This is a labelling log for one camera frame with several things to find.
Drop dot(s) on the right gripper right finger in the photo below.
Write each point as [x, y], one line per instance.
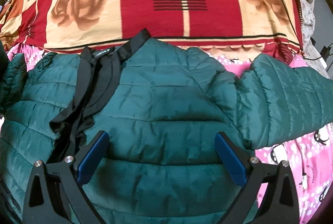
[280, 203]

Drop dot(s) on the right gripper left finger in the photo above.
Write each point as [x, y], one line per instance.
[54, 189]

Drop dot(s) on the dark green puffer jacket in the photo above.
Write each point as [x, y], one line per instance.
[47, 110]

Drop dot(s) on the pink penguin bedsheet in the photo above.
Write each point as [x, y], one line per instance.
[307, 161]

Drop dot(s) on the black power adapter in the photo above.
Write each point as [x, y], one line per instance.
[326, 52]

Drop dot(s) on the red cream rose blanket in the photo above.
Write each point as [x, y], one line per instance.
[243, 27]

